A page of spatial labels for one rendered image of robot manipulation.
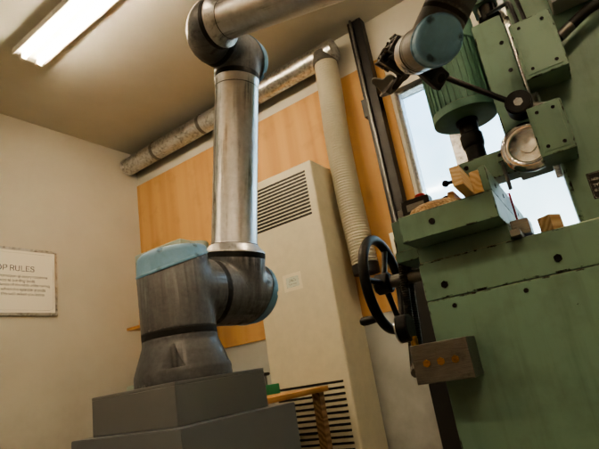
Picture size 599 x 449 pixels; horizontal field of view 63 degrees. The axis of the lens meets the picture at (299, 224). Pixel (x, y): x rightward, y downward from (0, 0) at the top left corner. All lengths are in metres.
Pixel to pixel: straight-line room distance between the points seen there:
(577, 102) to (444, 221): 0.43
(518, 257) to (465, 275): 0.12
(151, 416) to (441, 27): 0.86
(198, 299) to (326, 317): 1.76
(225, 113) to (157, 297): 0.49
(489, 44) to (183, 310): 1.03
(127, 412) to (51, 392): 2.77
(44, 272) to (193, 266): 2.86
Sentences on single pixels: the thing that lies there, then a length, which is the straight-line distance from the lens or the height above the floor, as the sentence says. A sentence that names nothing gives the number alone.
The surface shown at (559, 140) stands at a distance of 1.19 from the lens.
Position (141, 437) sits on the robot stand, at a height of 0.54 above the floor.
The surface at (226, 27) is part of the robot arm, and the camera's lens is 1.15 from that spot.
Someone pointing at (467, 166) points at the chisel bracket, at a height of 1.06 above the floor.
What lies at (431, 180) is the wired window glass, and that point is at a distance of 2.92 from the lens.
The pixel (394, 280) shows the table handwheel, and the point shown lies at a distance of 1.40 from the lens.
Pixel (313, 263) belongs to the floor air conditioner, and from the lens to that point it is 2.76.
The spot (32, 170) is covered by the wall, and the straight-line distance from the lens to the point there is 4.05.
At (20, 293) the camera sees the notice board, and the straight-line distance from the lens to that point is 3.71.
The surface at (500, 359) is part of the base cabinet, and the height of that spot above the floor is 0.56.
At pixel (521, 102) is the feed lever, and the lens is 1.27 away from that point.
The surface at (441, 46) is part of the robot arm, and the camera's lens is 0.99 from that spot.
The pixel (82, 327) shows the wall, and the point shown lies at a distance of 3.89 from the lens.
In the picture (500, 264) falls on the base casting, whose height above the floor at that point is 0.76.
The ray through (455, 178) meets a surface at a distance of 1.01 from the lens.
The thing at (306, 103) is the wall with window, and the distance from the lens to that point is 3.43.
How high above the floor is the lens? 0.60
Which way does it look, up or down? 17 degrees up
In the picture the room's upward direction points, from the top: 10 degrees counter-clockwise
